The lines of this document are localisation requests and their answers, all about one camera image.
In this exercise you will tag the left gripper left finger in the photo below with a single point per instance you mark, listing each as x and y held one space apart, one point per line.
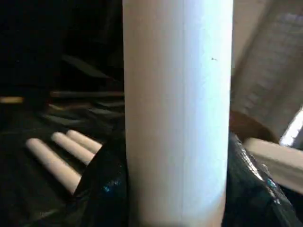
106 189

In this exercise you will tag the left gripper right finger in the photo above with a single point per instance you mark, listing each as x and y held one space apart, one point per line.
248 194

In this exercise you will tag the black work mat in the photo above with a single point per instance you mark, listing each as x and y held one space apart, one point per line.
35 208

